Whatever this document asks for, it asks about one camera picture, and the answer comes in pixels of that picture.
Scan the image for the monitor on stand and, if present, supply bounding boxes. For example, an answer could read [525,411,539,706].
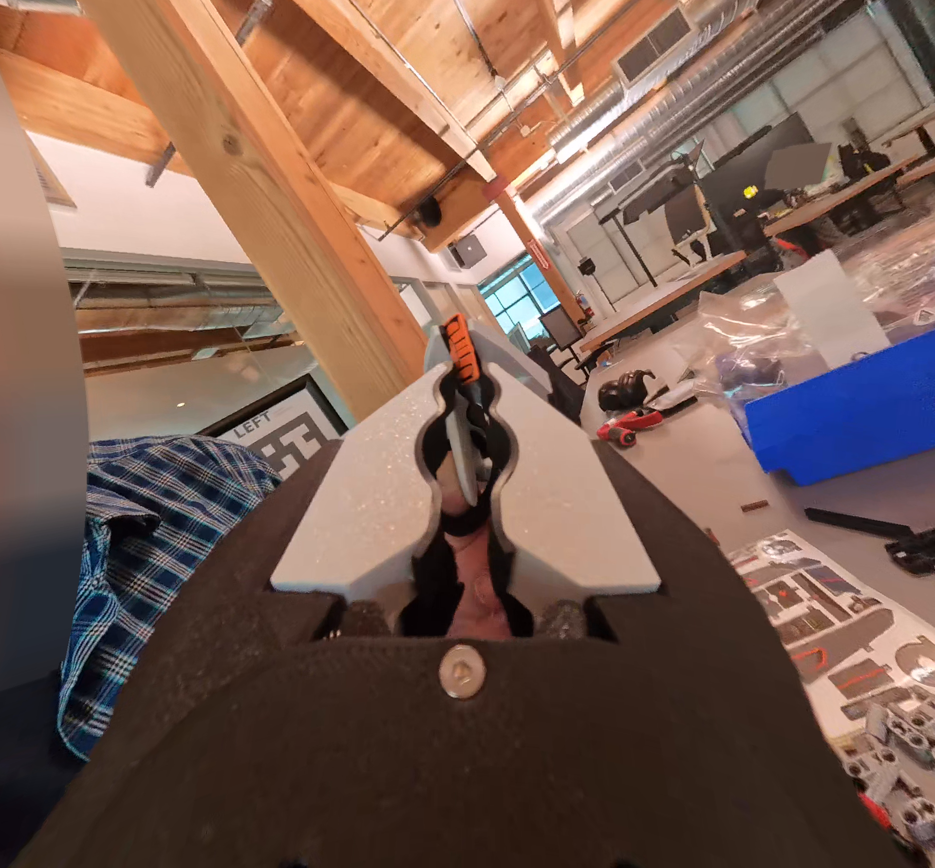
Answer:
[539,308,583,372]

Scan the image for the large black monitor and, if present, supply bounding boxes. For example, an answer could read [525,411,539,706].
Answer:
[697,112,817,259]

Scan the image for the blue plastic bin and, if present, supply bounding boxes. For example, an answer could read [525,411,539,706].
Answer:
[744,331,935,487]

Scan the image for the person's left hand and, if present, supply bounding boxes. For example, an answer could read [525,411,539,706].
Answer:
[437,455,514,639]

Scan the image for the long silver ceiling ducts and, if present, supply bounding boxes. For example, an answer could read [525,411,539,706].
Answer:
[524,0,881,228]

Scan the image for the person's torso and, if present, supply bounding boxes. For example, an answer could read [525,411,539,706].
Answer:
[0,664,97,868]

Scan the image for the ceiling vent grille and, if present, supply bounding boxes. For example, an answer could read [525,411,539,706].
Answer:
[612,5,696,85]

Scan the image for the window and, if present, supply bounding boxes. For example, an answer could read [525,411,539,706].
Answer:
[478,255,561,341]

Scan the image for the pile of grey lego pieces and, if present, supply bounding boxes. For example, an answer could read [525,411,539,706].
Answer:
[839,699,935,856]

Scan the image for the long wooden table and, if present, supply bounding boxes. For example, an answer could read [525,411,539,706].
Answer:
[579,249,748,355]

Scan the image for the black rounded object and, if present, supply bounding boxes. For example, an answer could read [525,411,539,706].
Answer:
[598,369,660,410]

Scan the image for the white paper sheet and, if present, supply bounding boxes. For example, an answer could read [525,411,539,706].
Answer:
[773,249,891,374]

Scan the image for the red and black toy vehicle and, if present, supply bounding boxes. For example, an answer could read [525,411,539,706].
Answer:
[597,406,663,447]

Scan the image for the distant wooden table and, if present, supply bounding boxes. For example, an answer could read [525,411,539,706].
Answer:
[762,154,935,239]

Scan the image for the lego sticker sheet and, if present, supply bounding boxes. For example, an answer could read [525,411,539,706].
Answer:
[729,531,935,741]

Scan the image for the pile of clear plastic bags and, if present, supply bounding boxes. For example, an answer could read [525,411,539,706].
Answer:
[672,225,935,405]

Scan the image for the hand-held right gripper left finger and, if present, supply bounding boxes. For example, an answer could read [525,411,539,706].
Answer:
[270,363,450,631]

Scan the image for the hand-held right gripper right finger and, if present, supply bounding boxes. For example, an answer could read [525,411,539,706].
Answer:
[484,363,663,609]

